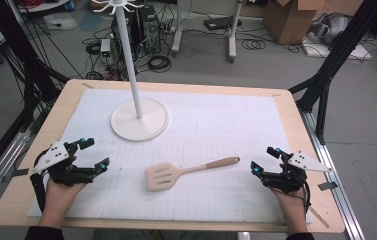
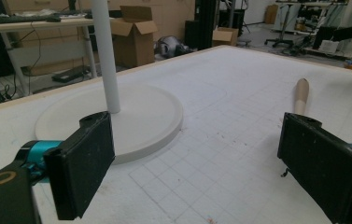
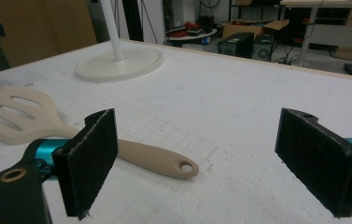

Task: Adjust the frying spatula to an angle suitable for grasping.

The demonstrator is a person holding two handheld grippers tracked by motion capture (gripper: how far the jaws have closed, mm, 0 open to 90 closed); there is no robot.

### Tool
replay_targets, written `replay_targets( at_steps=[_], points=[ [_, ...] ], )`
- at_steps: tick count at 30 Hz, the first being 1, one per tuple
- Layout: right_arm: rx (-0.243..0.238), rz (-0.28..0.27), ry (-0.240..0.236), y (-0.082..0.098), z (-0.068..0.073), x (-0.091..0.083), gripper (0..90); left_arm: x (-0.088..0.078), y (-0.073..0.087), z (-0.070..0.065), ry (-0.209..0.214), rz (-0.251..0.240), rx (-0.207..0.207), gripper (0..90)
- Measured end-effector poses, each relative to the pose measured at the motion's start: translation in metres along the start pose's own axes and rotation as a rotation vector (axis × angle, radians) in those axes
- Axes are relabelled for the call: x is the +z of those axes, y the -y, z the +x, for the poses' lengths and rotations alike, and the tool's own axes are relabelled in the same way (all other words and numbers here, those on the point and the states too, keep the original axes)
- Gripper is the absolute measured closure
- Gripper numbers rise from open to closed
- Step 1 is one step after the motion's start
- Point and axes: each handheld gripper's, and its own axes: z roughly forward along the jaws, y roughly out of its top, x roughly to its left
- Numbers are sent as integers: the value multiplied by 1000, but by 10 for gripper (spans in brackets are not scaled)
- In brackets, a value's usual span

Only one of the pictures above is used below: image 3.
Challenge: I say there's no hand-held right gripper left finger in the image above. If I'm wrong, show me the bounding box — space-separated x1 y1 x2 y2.
51 107 120 221

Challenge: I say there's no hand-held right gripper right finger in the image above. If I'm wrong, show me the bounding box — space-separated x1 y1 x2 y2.
274 107 352 218

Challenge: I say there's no beige slotted spatula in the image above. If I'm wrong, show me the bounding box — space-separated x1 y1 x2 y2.
0 85 200 179

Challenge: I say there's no white lamp stand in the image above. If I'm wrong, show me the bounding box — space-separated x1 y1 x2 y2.
74 0 165 84

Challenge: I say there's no grey computer tower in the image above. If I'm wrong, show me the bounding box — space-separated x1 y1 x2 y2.
251 34 277 62

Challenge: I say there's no white desk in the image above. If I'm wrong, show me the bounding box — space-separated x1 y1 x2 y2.
279 0 352 68

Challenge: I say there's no wooden board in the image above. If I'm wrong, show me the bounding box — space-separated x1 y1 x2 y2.
0 0 98 68

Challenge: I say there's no black computer tower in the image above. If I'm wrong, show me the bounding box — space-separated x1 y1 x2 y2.
218 32 255 60

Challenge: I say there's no cardboard box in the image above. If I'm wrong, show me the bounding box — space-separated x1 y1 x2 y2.
221 19 289 40

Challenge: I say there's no round white side table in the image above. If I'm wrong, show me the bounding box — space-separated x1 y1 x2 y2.
165 28 218 48

